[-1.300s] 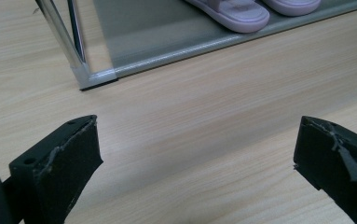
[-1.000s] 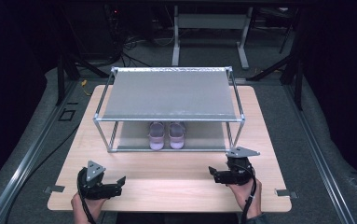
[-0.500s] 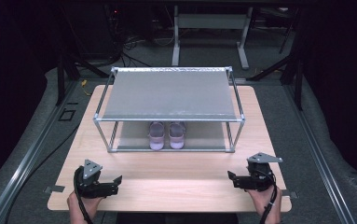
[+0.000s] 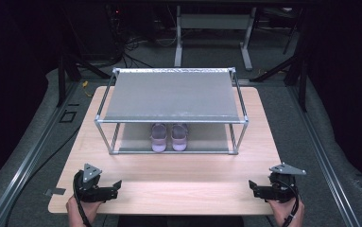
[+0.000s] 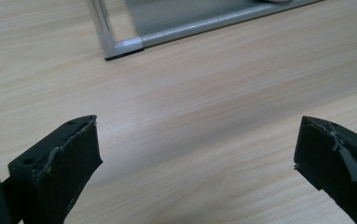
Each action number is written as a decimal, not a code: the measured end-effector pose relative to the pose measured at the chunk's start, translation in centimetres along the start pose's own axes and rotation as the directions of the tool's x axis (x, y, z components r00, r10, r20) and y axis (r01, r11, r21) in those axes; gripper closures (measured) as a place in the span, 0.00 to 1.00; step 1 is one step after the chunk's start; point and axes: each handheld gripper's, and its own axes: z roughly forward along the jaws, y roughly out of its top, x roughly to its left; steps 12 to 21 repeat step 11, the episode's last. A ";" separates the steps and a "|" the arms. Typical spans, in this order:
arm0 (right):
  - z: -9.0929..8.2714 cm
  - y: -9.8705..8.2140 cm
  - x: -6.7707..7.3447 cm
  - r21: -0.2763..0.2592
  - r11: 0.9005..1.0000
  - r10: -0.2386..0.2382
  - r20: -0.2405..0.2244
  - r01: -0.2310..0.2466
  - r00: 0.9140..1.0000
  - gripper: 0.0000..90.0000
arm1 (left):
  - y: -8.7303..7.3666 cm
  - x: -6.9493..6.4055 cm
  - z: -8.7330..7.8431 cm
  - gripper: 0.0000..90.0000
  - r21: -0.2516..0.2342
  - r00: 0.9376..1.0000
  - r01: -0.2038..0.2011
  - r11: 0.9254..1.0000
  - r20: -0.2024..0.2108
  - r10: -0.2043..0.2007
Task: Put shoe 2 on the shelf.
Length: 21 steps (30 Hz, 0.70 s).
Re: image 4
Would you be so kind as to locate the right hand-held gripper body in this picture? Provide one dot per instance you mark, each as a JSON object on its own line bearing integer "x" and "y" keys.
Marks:
{"x": 281, "y": 190}

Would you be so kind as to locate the grey metal desk frame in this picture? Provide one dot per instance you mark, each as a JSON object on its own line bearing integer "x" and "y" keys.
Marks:
{"x": 215, "y": 21}

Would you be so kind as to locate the person's right hand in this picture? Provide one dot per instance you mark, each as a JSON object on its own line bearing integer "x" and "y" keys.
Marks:
{"x": 281, "y": 213}

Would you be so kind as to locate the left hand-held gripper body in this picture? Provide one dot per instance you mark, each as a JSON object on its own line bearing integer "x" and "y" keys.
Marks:
{"x": 89, "y": 189}

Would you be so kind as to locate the grey metal shoe rack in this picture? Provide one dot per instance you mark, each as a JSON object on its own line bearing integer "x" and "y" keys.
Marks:
{"x": 172, "y": 94}

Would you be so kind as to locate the grey floor rail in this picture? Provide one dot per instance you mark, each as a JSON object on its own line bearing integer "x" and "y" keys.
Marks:
{"x": 323, "y": 151}
{"x": 27, "y": 164}

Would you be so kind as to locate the black metal stand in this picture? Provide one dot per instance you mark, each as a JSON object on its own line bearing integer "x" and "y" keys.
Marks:
{"x": 62, "y": 75}
{"x": 301, "y": 72}

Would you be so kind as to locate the person's dark clothing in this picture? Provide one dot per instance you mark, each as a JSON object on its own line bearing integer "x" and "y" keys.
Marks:
{"x": 178, "y": 222}

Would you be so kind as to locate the grey tape piece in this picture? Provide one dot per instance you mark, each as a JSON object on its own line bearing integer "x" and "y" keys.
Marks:
{"x": 55, "y": 191}

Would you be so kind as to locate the purple child sandal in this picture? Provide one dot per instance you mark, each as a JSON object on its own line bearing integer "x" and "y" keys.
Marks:
{"x": 179, "y": 138}
{"x": 158, "y": 140}

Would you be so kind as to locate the yellow plug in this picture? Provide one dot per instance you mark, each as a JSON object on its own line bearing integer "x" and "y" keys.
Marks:
{"x": 85, "y": 84}

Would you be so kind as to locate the person's left hand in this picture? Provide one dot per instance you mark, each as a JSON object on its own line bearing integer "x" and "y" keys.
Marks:
{"x": 90, "y": 213}

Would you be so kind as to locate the black tape square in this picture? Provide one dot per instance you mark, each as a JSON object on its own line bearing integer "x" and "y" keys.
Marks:
{"x": 60, "y": 117}

